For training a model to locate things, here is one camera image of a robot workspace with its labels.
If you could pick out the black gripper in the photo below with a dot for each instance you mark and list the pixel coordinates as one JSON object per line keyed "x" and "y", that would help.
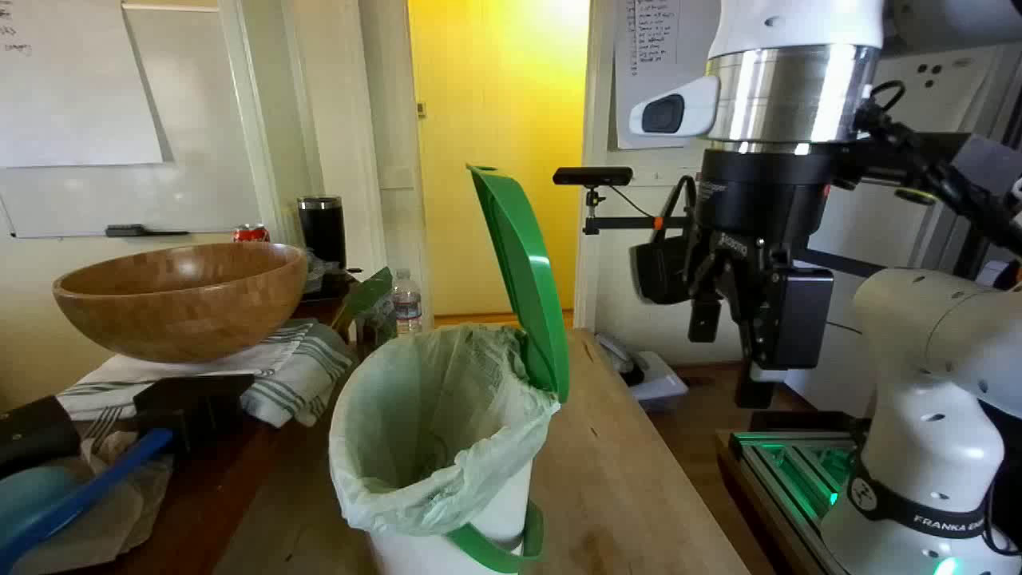
{"x": 733, "y": 237}

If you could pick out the green bin lid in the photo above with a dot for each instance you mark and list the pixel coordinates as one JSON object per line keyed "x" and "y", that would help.
{"x": 527, "y": 277}

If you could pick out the white bin with liner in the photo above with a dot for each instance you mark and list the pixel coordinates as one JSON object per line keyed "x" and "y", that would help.
{"x": 426, "y": 431}

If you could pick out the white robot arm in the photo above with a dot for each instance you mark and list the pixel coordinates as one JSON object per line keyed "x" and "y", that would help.
{"x": 789, "y": 106}

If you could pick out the clear water bottle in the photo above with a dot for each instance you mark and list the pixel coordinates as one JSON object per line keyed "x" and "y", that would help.
{"x": 406, "y": 305}

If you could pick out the yellow door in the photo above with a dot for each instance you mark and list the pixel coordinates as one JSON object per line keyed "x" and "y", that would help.
{"x": 497, "y": 84}

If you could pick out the black tumbler cup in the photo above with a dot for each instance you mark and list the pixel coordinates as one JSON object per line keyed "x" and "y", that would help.
{"x": 325, "y": 232}

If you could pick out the striped white cloth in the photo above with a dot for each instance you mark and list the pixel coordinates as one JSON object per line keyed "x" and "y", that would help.
{"x": 292, "y": 374}

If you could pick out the red soda can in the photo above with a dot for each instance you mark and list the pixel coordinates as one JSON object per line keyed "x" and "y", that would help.
{"x": 251, "y": 234}

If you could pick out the black box on table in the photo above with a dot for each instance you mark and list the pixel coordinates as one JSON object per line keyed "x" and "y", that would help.
{"x": 192, "y": 409}

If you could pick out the wooden bowl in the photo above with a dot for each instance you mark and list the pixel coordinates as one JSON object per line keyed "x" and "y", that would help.
{"x": 187, "y": 305}

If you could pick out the black marker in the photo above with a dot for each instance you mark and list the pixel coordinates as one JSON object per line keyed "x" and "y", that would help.
{"x": 127, "y": 232}

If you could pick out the whiteboard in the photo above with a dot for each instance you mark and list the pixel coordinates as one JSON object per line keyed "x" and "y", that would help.
{"x": 121, "y": 113}

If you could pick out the blue plastic utensil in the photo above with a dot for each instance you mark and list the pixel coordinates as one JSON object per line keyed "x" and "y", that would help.
{"x": 65, "y": 505}

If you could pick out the green bin handle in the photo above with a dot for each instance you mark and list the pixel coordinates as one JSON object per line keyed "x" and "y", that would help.
{"x": 502, "y": 537}

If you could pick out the paper sheet on wall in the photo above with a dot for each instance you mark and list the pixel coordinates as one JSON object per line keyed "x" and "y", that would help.
{"x": 663, "y": 88}

